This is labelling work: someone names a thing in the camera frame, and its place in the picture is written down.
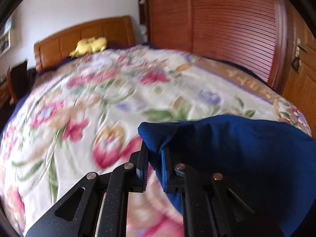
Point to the wooden desk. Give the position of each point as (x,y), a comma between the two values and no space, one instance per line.
(3,93)

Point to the white wall shelf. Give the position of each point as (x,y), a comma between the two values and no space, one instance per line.
(5,42)

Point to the blue suit jacket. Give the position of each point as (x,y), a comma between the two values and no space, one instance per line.
(246,148)

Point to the yellow plush toy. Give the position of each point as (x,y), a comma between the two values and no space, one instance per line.
(88,45)

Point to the wooden door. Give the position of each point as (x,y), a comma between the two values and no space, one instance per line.
(301,88)

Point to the wooden louvered wardrobe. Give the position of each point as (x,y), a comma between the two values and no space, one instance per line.
(222,29)

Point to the wooden chair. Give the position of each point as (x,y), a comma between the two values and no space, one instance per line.
(19,79)

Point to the floral blanket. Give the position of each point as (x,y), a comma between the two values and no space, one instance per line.
(123,91)

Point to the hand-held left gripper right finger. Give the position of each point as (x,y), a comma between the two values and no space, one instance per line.
(166,170)

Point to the wooden bed headboard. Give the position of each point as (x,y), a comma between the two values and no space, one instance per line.
(61,44)

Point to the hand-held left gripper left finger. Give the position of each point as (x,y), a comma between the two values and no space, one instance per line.
(142,167)

